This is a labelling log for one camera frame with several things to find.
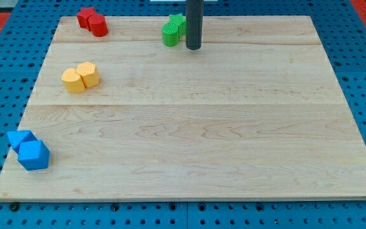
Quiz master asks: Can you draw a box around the blue cube block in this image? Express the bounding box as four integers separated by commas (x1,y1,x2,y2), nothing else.
17,140,50,170

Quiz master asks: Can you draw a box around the blue triangle block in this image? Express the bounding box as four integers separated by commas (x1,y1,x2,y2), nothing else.
6,130,37,153

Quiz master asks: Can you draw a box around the light wooden board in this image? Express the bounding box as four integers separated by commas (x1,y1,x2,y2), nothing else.
0,16,366,202

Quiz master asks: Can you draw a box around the green cylinder block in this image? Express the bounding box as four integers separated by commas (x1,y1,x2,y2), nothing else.
161,22,179,46

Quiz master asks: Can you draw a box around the green star block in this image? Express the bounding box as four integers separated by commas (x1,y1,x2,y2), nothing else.
169,13,186,38

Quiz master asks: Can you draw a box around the yellow hexagon block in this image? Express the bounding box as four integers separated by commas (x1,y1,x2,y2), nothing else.
76,62,100,88

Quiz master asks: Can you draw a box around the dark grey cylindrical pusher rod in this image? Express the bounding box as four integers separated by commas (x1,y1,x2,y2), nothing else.
186,0,204,50

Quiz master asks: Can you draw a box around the yellow heart block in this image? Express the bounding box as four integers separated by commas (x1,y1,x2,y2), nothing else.
61,68,85,94

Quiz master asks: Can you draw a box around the red cylinder block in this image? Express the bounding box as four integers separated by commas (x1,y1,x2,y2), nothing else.
88,14,108,37

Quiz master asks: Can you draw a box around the red star block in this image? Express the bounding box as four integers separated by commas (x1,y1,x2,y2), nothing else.
76,7,96,31

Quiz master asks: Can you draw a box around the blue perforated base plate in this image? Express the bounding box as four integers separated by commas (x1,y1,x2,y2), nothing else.
0,0,366,228

